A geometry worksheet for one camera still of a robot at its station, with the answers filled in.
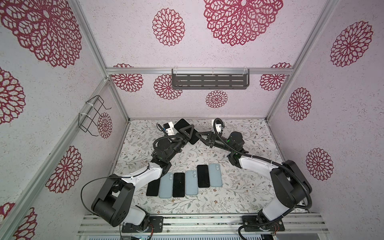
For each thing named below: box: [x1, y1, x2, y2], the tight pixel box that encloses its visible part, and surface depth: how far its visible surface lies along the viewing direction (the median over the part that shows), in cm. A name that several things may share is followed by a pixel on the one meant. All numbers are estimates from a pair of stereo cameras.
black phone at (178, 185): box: [172, 172, 185, 198], surface depth 87 cm
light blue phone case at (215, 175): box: [208, 163, 223, 187], surface depth 93 cm
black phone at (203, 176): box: [197, 164, 210, 188], surface depth 92 cm
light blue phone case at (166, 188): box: [159, 172, 174, 199], surface depth 87 cm
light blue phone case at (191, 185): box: [185, 170, 199, 196], surface depth 89 cm
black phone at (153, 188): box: [146, 178, 161, 197], surface depth 85 cm
